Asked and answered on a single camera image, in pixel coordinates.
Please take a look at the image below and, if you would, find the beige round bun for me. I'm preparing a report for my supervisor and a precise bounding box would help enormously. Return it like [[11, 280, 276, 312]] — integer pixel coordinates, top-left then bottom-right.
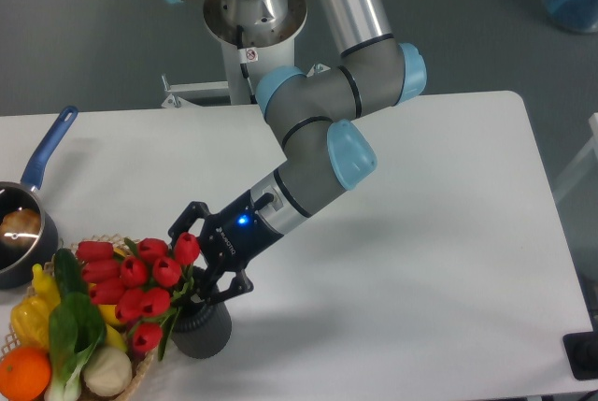
[[83, 346, 133, 397]]

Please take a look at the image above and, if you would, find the green cucumber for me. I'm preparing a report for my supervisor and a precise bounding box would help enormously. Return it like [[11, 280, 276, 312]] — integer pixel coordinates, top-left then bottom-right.
[[53, 248, 88, 299]]

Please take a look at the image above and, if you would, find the yellow banana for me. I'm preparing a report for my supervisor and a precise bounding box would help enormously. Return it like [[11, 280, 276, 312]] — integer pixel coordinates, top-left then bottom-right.
[[32, 264, 61, 310]]

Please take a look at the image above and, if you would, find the white frame at right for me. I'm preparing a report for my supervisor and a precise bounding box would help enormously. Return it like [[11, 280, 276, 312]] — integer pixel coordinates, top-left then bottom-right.
[[552, 113, 597, 205]]

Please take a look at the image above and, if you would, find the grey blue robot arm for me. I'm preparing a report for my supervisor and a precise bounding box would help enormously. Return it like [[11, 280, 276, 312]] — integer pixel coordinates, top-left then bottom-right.
[[166, 0, 427, 305]]

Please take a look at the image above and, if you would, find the green bok choy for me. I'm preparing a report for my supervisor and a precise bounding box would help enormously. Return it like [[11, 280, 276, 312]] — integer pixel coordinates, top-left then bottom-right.
[[44, 293, 107, 400]]

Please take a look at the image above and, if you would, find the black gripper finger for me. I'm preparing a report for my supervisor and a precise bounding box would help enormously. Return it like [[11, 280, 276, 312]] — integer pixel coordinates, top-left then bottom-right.
[[168, 201, 210, 248], [192, 269, 254, 304]]

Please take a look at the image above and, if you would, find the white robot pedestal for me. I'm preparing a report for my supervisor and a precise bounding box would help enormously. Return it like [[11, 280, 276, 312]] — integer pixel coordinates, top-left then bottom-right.
[[163, 0, 307, 107]]

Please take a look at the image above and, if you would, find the blue handled saucepan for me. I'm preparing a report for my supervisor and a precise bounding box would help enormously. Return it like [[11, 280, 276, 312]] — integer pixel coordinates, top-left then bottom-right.
[[1, 106, 78, 290]]

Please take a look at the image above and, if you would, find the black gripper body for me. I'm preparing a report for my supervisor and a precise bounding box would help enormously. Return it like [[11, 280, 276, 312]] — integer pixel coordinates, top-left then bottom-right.
[[198, 191, 283, 279]]

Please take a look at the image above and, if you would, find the dark grey ribbed vase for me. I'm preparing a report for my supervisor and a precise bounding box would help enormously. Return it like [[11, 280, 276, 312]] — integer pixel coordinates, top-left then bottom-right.
[[167, 265, 234, 359]]

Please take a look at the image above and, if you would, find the brown bun in saucepan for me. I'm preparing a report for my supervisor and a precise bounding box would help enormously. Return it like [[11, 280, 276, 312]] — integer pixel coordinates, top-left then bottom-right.
[[1, 208, 41, 249]]

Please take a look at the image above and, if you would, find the red tulip bouquet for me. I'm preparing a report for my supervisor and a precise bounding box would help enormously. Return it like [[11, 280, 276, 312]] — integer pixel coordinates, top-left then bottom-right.
[[76, 233, 201, 360]]

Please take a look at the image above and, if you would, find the woven wicker basket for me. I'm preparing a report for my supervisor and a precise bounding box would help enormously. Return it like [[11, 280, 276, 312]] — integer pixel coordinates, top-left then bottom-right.
[[1, 234, 156, 400]]

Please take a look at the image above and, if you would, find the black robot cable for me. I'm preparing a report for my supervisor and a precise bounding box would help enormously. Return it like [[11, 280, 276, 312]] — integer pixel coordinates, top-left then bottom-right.
[[235, 25, 259, 106]]

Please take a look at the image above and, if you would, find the yellow bell pepper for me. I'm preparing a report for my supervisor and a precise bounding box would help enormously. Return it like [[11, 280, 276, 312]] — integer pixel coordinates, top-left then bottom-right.
[[10, 295, 50, 351]]

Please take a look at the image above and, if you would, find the orange fruit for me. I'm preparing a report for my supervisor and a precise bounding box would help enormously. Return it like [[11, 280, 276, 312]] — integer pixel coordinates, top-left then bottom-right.
[[1, 347, 51, 401]]

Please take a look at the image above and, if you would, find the black device at edge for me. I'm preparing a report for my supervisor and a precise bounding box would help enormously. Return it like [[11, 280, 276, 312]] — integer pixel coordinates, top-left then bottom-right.
[[562, 332, 597, 380]]

